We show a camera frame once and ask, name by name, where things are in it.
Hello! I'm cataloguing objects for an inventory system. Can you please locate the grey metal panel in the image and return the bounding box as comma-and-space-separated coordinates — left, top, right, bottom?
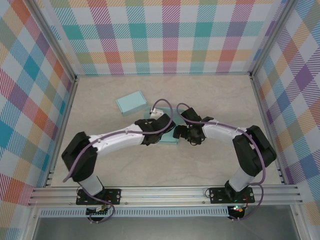
32, 216, 301, 240

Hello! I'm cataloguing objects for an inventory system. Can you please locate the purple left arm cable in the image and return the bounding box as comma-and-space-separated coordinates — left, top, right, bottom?
63, 99, 176, 224

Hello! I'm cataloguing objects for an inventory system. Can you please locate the slotted grey cable duct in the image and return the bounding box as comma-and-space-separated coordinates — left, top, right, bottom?
39, 206, 230, 218

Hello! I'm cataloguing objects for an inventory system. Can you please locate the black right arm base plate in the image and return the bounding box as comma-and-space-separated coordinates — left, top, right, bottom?
208, 186, 256, 205

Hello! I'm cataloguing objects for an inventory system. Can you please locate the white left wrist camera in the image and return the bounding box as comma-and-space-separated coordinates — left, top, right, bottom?
149, 107, 163, 119

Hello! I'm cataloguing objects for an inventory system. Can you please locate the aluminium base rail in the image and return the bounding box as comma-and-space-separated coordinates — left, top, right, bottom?
27, 186, 304, 207

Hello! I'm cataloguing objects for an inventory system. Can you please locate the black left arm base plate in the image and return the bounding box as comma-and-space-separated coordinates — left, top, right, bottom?
76, 188, 123, 206

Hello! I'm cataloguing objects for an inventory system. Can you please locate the aluminium frame post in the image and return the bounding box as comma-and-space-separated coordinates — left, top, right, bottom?
26, 0, 79, 82
249, 0, 294, 78

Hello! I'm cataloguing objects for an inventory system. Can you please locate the aluminium left frame post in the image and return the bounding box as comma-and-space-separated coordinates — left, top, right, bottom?
26, 0, 79, 82

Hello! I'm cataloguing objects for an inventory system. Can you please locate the aluminium left side rail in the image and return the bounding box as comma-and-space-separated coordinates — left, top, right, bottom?
43, 74, 79, 188

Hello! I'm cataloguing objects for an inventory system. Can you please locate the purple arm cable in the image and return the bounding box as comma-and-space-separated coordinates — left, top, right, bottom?
63, 99, 176, 224
176, 101, 266, 221

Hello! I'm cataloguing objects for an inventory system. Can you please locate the teal paper box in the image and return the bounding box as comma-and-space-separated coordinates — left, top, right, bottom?
115, 90, 148, 117
144, 106, 181, 146

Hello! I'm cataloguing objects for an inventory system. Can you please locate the aluminium right frame post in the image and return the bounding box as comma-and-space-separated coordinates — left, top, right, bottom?
249, 0, 294, 78

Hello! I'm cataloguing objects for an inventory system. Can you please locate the aluminium right side rail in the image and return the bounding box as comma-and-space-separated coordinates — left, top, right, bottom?
249, 72, 288, 186

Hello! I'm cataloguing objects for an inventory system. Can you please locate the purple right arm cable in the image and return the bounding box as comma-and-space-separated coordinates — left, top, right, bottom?
176, 101, 266, 221

